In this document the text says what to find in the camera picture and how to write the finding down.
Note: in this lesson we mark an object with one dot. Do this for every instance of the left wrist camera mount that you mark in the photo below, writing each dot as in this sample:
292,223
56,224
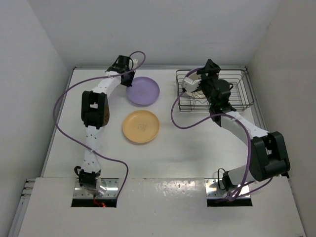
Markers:
133,62

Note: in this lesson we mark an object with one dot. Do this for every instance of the cream plate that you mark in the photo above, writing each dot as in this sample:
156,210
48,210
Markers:
197,94

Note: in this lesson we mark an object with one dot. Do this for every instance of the metal base plate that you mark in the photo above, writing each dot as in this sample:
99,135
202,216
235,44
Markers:
213,192
105,189

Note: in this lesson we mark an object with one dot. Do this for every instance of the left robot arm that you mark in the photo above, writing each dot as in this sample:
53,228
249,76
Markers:
95,116

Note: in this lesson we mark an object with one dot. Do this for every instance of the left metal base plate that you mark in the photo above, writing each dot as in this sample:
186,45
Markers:
105,189

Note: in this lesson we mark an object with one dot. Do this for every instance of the purple plate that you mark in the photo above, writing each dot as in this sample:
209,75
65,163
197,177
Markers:
144,91
191,72

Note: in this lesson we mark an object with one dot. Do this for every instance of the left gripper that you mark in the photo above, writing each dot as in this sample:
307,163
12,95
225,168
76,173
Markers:
128,83

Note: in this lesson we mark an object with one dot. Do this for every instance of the wire dish rack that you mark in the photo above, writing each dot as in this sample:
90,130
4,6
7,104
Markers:
241,96

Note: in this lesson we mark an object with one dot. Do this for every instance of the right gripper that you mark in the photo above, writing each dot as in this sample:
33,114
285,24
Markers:
211,68

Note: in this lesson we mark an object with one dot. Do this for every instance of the orange plate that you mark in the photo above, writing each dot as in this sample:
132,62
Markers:
141,126

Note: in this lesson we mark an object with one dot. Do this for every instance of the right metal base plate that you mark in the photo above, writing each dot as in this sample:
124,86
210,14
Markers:
213,192

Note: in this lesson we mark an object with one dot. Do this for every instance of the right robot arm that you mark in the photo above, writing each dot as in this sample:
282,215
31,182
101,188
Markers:
267,154

